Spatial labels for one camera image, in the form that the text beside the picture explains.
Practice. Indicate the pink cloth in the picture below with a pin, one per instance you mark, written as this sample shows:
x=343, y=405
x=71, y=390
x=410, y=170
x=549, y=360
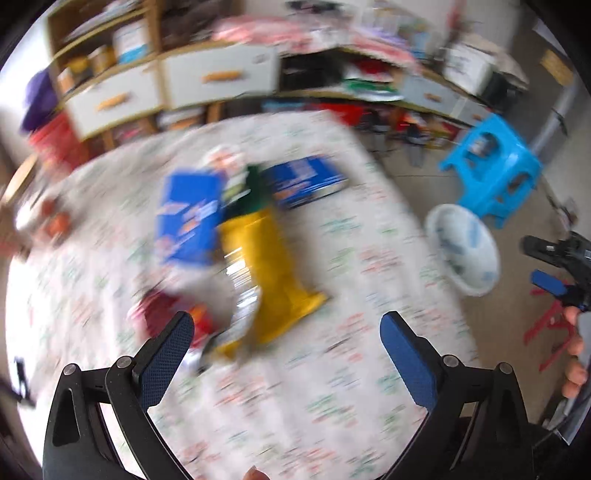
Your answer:
x=300, y=37

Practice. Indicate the green and yellow sponge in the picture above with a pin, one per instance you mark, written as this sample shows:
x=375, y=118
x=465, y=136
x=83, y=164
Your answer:
x=270, y=263

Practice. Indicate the long low wooden cabinet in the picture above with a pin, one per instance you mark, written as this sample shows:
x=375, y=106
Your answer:
x=392, y=99

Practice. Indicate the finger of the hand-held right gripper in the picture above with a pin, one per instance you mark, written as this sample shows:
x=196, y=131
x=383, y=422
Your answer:
x=542, y=247
x=549, y=282

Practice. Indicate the red plastic stool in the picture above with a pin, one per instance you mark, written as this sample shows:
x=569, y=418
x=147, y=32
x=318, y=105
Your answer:
x=551, y=323

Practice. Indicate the person's right hand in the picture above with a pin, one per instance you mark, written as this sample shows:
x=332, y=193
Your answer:
x=576, y=341

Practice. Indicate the white plastic basin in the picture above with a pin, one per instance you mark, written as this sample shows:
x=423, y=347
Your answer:
x=464, y=251

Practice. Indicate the red snack wrapper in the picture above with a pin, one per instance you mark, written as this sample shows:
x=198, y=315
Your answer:
x=159, y=314

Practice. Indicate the dark blue torn box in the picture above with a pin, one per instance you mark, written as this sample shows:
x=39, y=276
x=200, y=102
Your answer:
x=304, y=182

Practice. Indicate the small white cabinet drawer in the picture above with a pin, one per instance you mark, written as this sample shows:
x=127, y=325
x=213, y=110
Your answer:
x=115, y=101

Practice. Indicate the bright blue snack box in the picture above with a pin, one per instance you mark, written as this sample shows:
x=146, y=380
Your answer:
x=187, y=217

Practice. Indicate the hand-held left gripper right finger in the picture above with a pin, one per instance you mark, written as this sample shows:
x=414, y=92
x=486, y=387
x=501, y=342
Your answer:
x=411, y=360

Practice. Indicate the blue and white carton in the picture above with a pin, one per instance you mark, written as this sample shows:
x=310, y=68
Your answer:
x=132, y=44

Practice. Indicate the wide white cabinet drawer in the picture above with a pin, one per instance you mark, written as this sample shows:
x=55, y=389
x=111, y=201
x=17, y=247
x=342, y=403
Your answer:
x=221, y=74

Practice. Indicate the person's left hand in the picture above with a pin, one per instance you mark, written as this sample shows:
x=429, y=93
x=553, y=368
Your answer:
x=256, y=474

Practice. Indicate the floral tablecloth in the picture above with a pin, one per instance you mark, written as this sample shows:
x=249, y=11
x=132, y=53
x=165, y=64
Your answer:
x=323, y=369

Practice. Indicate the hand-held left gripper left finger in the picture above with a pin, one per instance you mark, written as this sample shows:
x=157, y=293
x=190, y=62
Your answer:
x=166, y=355

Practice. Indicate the white printed box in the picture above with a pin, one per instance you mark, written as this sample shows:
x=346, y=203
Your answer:
x=466, y=67

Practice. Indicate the grey low cabinet drawer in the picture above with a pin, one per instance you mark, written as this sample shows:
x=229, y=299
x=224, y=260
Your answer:
x=431, y=94
x=471, y=113

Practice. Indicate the purple bag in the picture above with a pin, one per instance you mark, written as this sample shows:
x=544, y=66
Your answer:
x=37, y=101

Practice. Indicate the orange fruit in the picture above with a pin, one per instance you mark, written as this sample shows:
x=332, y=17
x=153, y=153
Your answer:
x=48, y=207
x=59, y=226

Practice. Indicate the blue plastic stool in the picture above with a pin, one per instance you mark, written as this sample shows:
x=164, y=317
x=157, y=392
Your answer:
x=496, y=161

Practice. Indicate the red bag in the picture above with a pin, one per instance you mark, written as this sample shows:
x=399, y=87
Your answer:
x=57, y=141

